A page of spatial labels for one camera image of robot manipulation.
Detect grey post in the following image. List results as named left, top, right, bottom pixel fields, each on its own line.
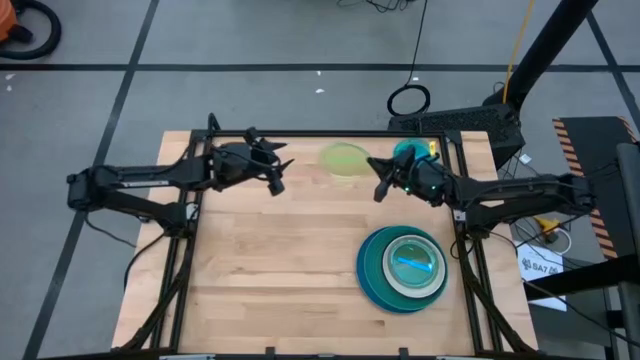
left=615, top=142, right=640, bottom=360

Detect hazard striped black ramp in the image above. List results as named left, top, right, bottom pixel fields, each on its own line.
left=551, top=115, right=640, bottom=261

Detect white paper label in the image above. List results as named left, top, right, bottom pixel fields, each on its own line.
left=517, top=239, right=569, bottom=312

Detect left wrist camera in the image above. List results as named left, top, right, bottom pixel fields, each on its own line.
left=266, top=174, right=287, bottom=198

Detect green translucent plate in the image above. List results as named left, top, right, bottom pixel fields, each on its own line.
left=318, top=141, right=374, bottom=179

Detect black table frame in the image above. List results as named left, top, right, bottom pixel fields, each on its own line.
left=110, top=112, right=540, bottom=360

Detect black coiled cable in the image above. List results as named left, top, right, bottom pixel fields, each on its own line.
left=386, top=0, right=432, bottom=117

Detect teal bowl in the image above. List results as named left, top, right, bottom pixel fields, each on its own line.
left=362, top=225, right=450, bottom=312

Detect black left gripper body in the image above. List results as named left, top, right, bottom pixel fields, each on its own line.
left=212, top=141, right=275, bottom=191

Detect yellow cable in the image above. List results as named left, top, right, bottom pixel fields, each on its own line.
left=502, top=0, right=536, bottom=104

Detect small blue translucent plate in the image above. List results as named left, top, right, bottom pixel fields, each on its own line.
left=392, top=137, right=432, bottom=162

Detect black camera stand pole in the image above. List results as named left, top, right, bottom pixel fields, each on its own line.
left=482, top=0, right=600, bottom=114

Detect black hose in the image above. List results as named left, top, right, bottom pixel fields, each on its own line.
left=0, top=0, right=63, bottom=62

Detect black cable bundle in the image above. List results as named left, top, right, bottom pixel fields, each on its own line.
left=335, top=0, right=416, bottom=14

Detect white cable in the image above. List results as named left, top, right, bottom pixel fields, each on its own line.
left=549, top=227, right=574, bottom=256

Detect large blue plate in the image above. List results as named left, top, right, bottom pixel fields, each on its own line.
left=355, top=225, right=450, bottom=315

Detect white plastic plate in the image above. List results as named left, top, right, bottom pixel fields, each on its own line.
left=381, top=233, right=448, bottom=300

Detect black perforated box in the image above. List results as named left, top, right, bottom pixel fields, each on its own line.
left=387, top=103, right=526, bottom=170

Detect orange object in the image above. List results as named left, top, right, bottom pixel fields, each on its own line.
left=0, top=0, right=19, bottom=44

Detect yellow plug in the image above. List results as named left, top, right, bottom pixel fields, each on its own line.
left=533, top=215, right=561, bottom=236

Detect black beam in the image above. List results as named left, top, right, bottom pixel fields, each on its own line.
left=522, top=252, right=640, bottom=302

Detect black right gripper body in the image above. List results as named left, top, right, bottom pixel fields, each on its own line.
left=396, top=159, right=455, bottom=207

